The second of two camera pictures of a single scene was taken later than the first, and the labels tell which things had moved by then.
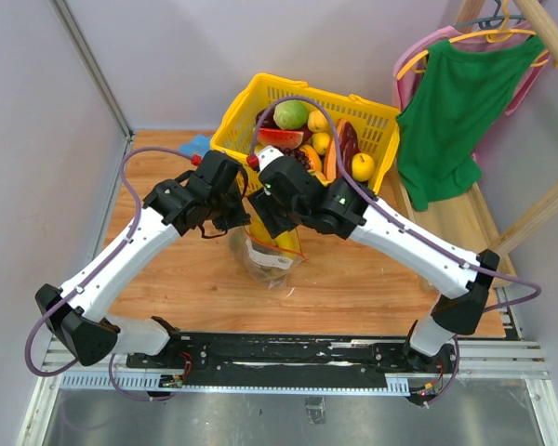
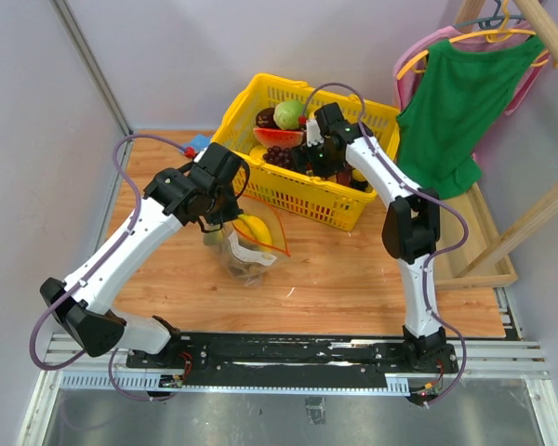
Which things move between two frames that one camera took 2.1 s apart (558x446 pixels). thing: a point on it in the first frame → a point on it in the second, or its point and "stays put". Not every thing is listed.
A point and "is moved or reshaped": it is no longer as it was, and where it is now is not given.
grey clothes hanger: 494,22 stays put
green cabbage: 290,114 stays put
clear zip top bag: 273,261 is moved or reshaped
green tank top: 461,92 stays put
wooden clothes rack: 468,219 stays put
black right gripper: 263,203 → 303,155
